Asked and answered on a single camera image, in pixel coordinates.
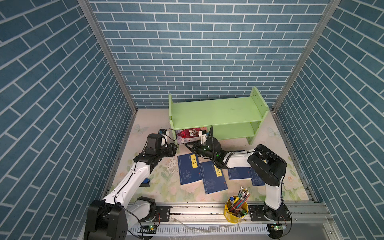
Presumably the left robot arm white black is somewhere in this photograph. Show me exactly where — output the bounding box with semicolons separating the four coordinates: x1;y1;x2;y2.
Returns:
84;130;178;240

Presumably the aluminium corner post left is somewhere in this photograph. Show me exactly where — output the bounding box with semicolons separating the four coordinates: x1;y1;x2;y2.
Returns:
77;0;138;113

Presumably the red pink Hamlet book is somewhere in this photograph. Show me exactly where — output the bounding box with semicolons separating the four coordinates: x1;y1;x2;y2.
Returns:
176;127;207;145

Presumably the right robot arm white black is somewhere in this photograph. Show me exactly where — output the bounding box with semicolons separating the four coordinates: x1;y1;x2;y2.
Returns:
185;138;287;221

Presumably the blue stapler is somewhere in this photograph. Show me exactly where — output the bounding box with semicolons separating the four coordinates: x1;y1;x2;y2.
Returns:
140;178;151;188

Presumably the blue book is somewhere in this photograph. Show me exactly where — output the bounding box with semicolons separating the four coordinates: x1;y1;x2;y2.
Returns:
251;170;265;187
177;154;202;185
228;167;252;180
200;161;228;195

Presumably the aluminium corner post right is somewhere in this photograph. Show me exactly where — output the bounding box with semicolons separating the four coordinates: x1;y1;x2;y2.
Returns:
271;0;341;114

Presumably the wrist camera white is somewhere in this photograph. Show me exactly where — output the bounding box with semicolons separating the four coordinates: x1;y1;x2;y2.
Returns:
158;129;168;148
200;134;208;145

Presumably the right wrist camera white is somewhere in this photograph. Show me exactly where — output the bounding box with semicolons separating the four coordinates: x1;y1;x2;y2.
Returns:
200;134;208;145

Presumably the yellow pen cup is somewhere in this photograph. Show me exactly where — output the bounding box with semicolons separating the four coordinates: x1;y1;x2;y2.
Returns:
224;196;249;224

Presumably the black corrugated cable right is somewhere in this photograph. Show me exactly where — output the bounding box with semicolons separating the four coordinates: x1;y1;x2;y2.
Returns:
208;125;247;169

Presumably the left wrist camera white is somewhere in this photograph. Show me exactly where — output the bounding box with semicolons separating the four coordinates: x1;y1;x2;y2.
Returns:
158;129;168;148

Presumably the green wooden shelf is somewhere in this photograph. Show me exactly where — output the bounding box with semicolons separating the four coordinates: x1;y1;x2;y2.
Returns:
169;87;270;145

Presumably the aluminium corner post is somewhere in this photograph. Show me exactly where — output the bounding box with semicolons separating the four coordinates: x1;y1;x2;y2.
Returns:
77;0;138;113
271;0;341;114

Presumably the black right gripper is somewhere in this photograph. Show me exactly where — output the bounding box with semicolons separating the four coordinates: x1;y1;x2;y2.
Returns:
184;140;217;161

